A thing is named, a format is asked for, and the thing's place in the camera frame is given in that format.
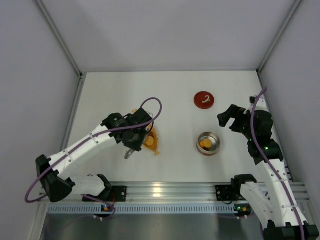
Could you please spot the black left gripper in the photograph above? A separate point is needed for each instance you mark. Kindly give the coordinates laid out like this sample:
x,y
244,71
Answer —
x,y
136,143

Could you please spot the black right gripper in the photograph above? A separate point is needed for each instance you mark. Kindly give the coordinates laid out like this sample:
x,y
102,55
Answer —
x,y
236,119

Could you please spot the tan round sandwich cookie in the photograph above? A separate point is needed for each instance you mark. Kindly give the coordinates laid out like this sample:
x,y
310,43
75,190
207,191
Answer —
x,y
207,143

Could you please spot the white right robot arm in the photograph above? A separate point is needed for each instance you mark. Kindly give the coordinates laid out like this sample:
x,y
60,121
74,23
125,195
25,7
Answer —
x,y
277,210

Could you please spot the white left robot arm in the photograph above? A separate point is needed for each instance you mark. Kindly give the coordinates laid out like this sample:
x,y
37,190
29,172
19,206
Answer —
x,y
57,172

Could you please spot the round steel lunch box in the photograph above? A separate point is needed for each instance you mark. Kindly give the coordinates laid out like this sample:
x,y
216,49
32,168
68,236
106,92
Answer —
x,y
215,143

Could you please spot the woven fish-shaped basket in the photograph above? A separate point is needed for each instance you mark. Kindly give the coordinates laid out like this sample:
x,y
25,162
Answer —
x,y
152,131

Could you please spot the red round lid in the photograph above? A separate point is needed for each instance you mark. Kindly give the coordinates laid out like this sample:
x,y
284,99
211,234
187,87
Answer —
x,y
204,100

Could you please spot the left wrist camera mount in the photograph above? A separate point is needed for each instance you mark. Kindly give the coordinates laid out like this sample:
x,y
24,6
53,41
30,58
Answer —
x,y
150,114

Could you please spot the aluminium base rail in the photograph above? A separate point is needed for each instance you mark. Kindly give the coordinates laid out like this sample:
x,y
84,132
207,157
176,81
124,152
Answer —
x,y
180,192

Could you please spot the grey aluminium frame post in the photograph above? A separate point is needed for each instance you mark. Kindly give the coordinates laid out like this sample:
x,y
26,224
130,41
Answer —
x,y
45,14

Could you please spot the slotted grey cable duct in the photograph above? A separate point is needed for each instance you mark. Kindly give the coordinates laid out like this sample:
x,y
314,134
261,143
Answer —
x,y
127,208

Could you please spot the right aluminium frame post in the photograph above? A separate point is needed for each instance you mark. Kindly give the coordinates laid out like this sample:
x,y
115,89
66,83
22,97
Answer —
x,y
288,18

